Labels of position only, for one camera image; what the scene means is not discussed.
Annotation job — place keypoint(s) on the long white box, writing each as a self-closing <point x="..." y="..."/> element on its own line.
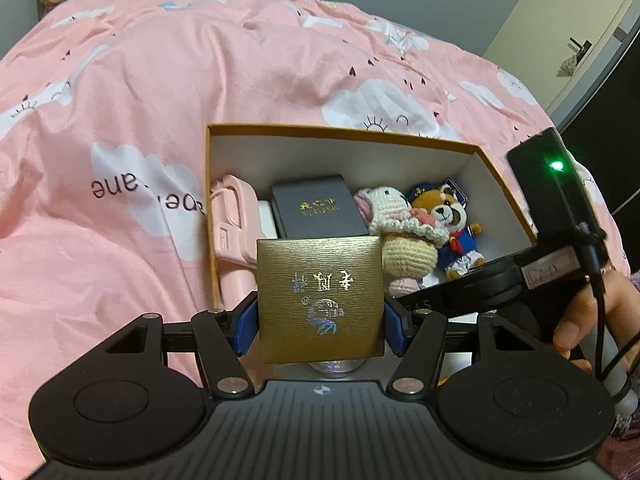
<point x="268" y="220"/>

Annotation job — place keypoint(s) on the crochet doll with yellow dress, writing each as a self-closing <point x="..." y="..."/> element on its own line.
<point x="405" y="250"/>

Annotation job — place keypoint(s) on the pink handheld device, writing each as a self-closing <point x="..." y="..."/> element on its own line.
<point x="232" y="230"/>

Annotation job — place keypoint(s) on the yellow cardboard box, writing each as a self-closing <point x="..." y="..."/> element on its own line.
<point x="350" y="160"/>

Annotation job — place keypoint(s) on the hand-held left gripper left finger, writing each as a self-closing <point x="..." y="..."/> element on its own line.
<point x="247" y="327"/>

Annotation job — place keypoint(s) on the gold square box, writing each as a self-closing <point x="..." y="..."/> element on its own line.
<point x="320" y="300"/>

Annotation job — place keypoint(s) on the cream door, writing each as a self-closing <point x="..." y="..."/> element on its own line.
<point x="550" y="20"/>

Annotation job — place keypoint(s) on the pink cloud printed blanket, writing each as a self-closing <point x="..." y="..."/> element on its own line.
<point x="125" y="110"/>

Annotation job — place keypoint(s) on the dark grey gift box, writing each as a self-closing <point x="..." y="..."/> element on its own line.
<point x="320" y="210"/>

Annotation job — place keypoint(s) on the hanging fabric charm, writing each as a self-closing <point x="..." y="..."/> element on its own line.
<point x="569" y="66"/>

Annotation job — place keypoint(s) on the bear plush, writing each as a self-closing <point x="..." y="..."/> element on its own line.
<point x="450" y="220"/>

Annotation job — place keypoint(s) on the clear round plastic case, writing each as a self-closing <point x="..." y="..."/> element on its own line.
<point x="335" y="367"/>

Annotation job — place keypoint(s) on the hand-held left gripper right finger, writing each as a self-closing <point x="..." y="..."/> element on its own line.
<point x="395" y="327"/>

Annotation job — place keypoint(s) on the person's right hand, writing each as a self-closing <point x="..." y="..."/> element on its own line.
<point x="620" y="305"/>

